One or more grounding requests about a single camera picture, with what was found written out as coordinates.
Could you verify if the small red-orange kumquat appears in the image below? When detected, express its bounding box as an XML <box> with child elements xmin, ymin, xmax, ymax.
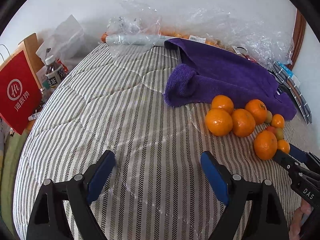
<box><xmin>265</xmin><ymin>126</ymin><xmax>276</xmax><ymax>134</ymax></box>

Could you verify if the brown wooden door frame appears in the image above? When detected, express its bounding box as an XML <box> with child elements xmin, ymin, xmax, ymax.
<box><xmin>287</xmin><ymin>10</ymin><xmax>306</xmax><ymax>70</ymax></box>

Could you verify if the large orange mandarin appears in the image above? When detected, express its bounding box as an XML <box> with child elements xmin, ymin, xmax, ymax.
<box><xmin>253</xmin><ymin>130</ymin><xmax>277</xmax><ymax>160</ymax></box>
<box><xmin>205</xmin><ymin>108</ymin><xmax>233</xmax><ymax>137</ymax></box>

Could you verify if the wooden headboard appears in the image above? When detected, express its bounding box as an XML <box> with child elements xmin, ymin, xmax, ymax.
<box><xmin>18</xmin><ymin>33</ymin><xmax>44</xmax><ymax>88</ymax></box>

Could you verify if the blue tissue pack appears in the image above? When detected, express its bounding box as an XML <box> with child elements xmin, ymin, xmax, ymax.
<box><xmin>276</xmin><ymin>61</ymin><xmax>300</xmax><ymax>87</ymax></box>

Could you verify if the checked grey cloth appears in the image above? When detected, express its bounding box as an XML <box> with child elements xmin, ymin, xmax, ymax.
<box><xmin>272</xmin><ymin>62</ymin><xmax>312</xmax><ymax>124</ymax></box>

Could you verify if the red paper bag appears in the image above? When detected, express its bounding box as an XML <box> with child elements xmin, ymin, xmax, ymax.
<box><xmin>0</xmin><ymin>51</ymin><xmax>42</xmax><ymax>134</ymax></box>

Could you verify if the large clear plastic bag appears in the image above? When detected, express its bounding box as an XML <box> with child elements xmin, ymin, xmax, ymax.
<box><xmin>172</xmin><ymin>8</ymin><xmax>294</xmax><ymax>69</ymax></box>

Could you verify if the small orange kumquat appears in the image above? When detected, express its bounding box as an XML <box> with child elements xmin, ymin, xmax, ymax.
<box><xmin>271</xmin><ymin>114</ymin><xmax>285</xmax><ymax>129</ymax></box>
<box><xmin>277</xmin><ymin>139</ymin><xmax>290</xmax><ymax>154</ymax></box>

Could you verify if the right hand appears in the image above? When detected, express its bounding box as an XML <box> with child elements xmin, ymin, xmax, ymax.
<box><xmin>289</xmin><ymin>199</ymin><xmax>312</xmax><ymax>240</ymax></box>

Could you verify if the tea drink bottle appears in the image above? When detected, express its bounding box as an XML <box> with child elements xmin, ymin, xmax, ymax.
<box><xmin>45</xmin><ymin>55</ymin><xmax>67</xmax><ymax>91</ymax></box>

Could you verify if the striped quilt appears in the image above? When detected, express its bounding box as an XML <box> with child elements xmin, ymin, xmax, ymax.
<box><xmin>12</xmin><ymin>42</ymin><xmax>318</xmax><ymax>240</ymax></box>

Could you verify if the white plastic bag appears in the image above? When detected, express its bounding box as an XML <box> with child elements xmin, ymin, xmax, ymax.
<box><xmin>36</xmin><ymin>15</ymin><xmax>85</xmax><ymax>65</ymax></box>

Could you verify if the small green kumquat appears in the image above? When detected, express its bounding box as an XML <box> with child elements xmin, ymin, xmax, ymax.
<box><xmin>274</xmin><ymin>127</ymin><xmax>284</xmax><ymax>141</ymax></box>
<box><xmin>265</xmin><ymin>111</ymin><xmax>273</xmax><ymax>124</ymax></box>

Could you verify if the bag of orange kumquats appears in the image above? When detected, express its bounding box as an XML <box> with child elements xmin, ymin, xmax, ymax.
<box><xmin>160</xmin><ymin>30</ymin><xmax>234</xmax><ymax>52</ymax></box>

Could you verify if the orange mandarin with stem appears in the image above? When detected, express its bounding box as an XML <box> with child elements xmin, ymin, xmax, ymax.
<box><xmin>245</xmin><ymin>99</ymin><xmax>267</xmax><ymax>125</ymax></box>

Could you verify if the purple towel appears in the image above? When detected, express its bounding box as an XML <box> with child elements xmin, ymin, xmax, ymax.
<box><xmin>164</xmin><ymin>38</ymin><xmax>297</xmax><ymax>120</ymax></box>

